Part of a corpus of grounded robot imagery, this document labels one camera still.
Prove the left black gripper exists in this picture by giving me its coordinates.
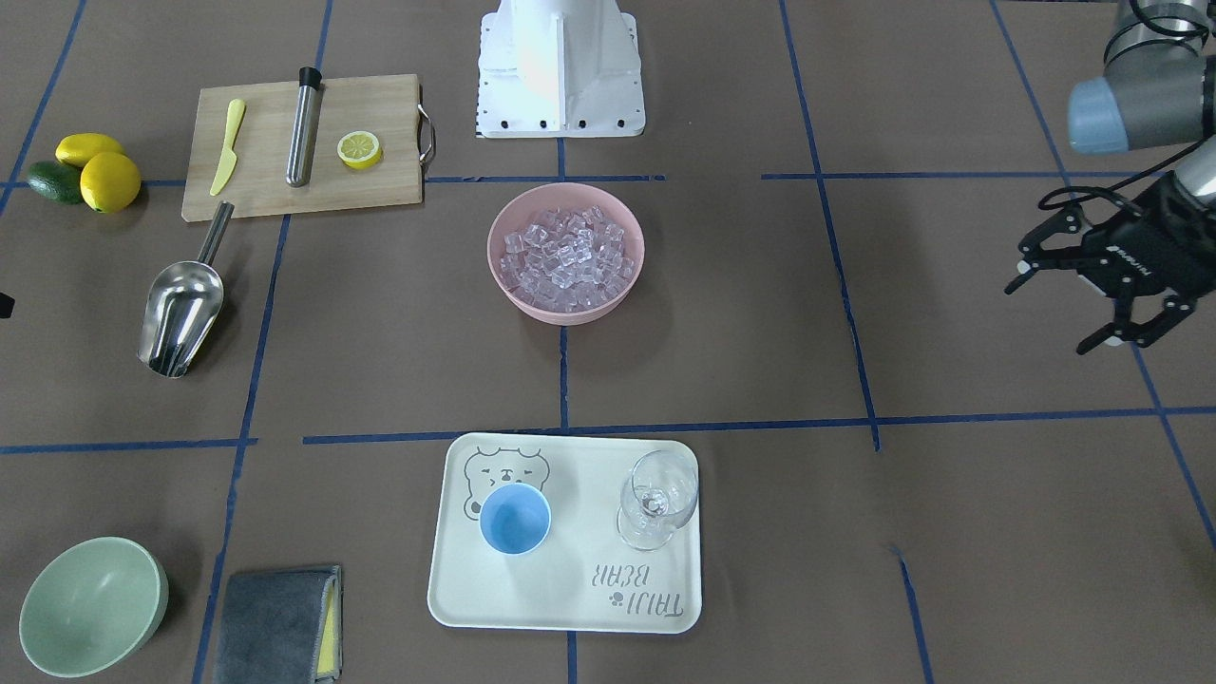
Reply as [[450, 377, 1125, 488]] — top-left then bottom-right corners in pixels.
[[1006, 175, 1215, 355]]

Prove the steel ice scoop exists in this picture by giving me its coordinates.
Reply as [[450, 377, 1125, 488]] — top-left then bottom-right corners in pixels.
[[136, 200, 235, 379]]

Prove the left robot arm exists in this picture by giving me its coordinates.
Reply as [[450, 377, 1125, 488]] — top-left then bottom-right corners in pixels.
[[1006, 1, 1215, 354]]

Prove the pink bowl of ice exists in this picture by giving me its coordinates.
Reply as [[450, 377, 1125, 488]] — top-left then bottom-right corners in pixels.
[[486, 183, 646, 326]]

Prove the blue plastic cup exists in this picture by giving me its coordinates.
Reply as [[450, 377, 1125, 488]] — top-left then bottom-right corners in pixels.
[[479, 484, 553, 556]]

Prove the clear wine glass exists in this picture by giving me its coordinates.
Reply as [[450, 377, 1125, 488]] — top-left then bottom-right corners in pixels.
[[617, 449, 699, 553]]

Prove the cream bear tray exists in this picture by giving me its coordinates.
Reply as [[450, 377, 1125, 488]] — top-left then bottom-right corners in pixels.
[[428, 432, 702, 634]]

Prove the half lemon slice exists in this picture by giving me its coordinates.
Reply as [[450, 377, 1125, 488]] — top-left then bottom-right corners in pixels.
[[337, 130, 383, 170]]

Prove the steel cylinder muddler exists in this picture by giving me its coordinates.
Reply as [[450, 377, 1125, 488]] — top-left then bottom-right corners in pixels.
[[285, 66, 323, 189]]

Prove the wooden cutting board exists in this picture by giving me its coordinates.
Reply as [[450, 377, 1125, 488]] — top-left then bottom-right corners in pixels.
[[180, 74, 437, 223]]

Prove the yellow plastic knife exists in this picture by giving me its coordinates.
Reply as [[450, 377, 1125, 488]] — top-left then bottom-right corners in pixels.
[[209, 99, 247, 198]]

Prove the yellow lemon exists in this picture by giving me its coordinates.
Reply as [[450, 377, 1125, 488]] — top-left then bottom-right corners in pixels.
[[80, 152, 143, 214], [55, 131, 125, 169]]

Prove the green lime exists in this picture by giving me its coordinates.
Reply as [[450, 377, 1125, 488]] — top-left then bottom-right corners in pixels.
[[26, 161, 86, 206]]

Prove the green ceramic bowl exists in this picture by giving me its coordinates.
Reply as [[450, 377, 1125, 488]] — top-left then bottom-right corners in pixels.
[[18, 537, 169, 678]]

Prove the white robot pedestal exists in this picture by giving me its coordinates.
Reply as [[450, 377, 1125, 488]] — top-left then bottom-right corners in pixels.
[[475, 1, 647, 139]]

